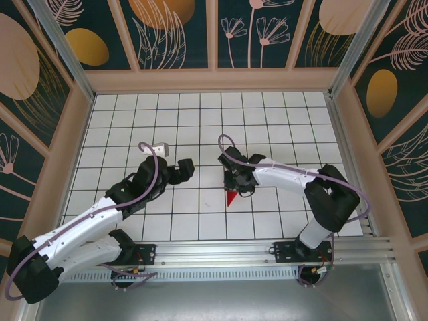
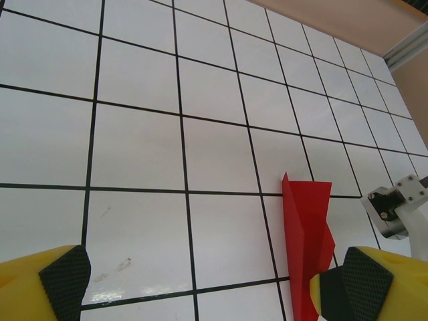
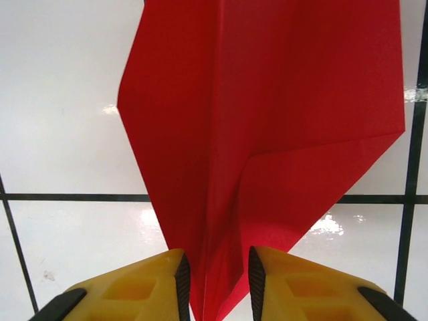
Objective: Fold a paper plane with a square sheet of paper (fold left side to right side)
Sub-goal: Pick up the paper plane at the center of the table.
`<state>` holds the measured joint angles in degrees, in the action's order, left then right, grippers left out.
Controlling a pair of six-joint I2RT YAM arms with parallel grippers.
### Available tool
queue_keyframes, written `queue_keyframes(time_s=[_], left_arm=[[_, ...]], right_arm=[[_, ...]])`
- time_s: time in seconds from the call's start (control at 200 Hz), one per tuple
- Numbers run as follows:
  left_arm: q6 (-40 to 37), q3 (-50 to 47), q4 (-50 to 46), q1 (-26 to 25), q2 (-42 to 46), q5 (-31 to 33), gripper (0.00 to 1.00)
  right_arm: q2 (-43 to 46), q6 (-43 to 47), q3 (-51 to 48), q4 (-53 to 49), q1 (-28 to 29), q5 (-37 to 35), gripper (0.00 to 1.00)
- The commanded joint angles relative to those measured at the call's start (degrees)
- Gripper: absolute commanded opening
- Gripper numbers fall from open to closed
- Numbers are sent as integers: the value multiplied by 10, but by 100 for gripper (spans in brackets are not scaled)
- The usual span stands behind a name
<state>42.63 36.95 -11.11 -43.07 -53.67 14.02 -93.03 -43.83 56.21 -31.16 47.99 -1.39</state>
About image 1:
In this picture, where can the red cloth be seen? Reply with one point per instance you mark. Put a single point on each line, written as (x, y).
(230, 199)

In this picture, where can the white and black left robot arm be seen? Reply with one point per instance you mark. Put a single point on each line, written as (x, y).
(83, 217)

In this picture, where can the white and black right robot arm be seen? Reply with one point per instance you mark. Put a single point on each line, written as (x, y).
(284, 174)

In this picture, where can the grey metal sheet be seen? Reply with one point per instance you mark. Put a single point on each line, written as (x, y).
(214, 301)

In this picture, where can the aluminium mounting rail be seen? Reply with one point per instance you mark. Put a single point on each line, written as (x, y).
(214, 254)

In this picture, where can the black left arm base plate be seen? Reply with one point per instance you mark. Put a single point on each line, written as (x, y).
(147, 254)

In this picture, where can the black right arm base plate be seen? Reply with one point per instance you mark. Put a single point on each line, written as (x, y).
(284, 254)

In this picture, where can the aluminium table side rail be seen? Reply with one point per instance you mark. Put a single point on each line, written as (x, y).
(344, 150)

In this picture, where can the aluminium frame post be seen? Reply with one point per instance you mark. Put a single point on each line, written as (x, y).
(361, 43)
(63, 47)

